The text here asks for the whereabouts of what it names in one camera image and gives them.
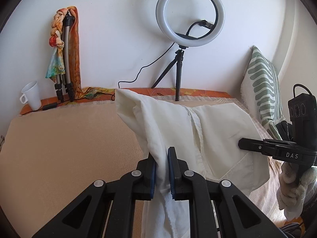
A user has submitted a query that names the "black mini tripod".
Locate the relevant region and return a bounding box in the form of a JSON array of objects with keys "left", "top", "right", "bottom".
[{"left": 151, "top": 45, "right": 187, "bottom": 102}]

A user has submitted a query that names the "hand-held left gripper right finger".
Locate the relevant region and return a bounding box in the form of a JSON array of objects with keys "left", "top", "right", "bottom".
[{"left": 167, "top": 147, "right": 285, "bottom": 238}]

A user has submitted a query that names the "green patterned pillow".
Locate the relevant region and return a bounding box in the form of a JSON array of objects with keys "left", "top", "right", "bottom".
[{"left": 241, "top": 45, "right": 285, "bottom": 139}]

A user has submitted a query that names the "black ring light cable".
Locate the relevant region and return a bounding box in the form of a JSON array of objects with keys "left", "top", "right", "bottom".
[{"left": 31, "top": 19, "right": 216, "bottom": 112}]

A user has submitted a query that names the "orange hanging scarf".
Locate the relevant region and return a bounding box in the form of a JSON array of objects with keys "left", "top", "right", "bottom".
[{"left": 68, "top": 5, "right": 83, "bottom": 100}]

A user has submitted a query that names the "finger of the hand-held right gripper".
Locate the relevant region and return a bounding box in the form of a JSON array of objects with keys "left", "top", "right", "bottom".
[{"left": 238, "top": 137, "right": 276, "bottom": 157}]

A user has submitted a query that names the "white mug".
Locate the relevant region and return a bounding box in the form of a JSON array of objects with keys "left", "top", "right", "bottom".
[{"left": 20, "top": 81, "right": 42, "bottom": 111}]

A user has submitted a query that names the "orange patterned bed sheet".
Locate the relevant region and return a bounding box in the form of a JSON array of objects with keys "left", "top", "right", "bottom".
[{"left": 18, "top": 87, "right": 233, "bottom": 116}]

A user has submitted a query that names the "person's right hand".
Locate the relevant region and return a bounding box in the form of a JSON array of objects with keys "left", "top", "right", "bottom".
[{"left": 277, "top": 162, "right": 317, "bottom": 212}]

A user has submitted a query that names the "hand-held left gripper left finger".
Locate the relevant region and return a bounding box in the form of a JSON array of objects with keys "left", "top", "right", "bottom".
[{"left": 32, "top": 152, "right": 157, "bottom": 238}]

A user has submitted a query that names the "white shirt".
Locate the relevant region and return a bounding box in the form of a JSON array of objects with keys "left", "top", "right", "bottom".
[{"left": 115, "top": 88, "right": 270, "bottom": 238}]

